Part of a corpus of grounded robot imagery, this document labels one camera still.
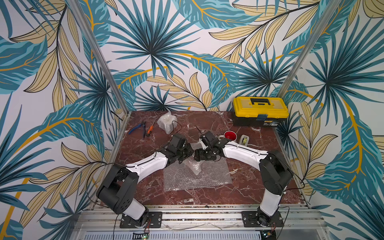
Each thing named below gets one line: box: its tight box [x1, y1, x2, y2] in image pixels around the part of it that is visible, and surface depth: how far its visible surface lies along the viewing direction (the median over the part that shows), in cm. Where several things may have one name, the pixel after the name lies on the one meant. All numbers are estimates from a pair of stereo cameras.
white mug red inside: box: [218, 130, 238, 142], surface depth 100 cm
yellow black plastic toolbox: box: [233, 96, 289, 127], surface depth 103 cm
